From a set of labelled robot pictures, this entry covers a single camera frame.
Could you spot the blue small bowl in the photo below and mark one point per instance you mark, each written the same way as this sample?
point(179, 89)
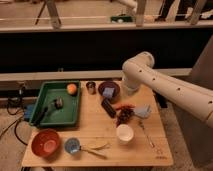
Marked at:
point(72, 146)

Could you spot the dark red grape bunch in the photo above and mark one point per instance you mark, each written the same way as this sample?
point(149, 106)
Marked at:
point(124, 115)

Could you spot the metal fork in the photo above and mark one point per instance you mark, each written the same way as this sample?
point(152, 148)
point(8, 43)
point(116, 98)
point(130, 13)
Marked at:
point(152, 145)

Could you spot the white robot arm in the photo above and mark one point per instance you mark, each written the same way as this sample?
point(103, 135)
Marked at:
point(192, 98)

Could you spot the green white object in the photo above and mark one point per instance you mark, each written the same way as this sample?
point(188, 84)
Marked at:
point(121, 19)

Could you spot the orange red pepper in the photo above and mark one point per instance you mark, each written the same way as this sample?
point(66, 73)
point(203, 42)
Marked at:
point(122, 106)

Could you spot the white cup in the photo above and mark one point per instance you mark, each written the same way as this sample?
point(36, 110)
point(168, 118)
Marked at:
point(124, 133)

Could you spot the small metal cup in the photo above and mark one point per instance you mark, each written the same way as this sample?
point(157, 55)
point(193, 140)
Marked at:
point(91, 87)

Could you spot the dark purple bowl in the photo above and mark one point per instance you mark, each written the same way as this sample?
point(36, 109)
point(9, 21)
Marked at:
point(109, 84)

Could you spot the red orange bowl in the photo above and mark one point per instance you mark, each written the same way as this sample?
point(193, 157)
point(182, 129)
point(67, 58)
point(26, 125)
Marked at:
point(45, 143)

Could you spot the blue box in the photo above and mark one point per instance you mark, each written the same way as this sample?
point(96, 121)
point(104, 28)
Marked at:
point(28, 111)

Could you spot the orange fruit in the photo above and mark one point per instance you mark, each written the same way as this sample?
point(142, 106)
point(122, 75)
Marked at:
point(71, 89)

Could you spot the green plastic tray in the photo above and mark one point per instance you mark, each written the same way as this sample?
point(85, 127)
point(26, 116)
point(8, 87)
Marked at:
point(68, 115)

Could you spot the blue sponge block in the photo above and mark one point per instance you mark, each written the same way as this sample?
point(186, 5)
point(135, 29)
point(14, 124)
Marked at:
point(108, 92)

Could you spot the blue grey cloth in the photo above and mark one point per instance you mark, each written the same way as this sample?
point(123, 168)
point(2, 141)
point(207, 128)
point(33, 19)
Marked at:
point(142, 112)

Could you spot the black handled brush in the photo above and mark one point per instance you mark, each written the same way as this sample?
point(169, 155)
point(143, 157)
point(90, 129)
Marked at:
point(56, 104)

